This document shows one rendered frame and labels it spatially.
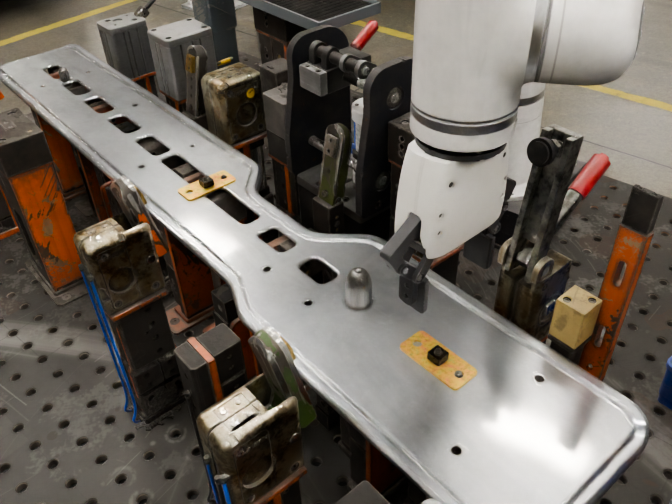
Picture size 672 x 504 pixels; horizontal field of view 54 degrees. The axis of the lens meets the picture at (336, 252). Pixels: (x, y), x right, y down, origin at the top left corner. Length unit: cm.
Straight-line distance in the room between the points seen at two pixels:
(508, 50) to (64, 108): 99
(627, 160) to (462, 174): 265
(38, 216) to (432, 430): 84
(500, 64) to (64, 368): 93
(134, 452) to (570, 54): 83
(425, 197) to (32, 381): 85
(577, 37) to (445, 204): 16
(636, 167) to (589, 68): 264
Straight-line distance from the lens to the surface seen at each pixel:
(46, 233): 129
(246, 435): 62
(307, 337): 75
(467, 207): 56
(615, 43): 49
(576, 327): 73
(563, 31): 48
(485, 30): 48
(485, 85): 49
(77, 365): 122
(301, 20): 114
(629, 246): 70
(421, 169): 53
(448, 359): 73
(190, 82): 124
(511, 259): 77
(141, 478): 104
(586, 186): 79
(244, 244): 89
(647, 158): 321
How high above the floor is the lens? 154
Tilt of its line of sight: 39 degrees down
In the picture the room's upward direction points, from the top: 2 degrees counter-clockwise
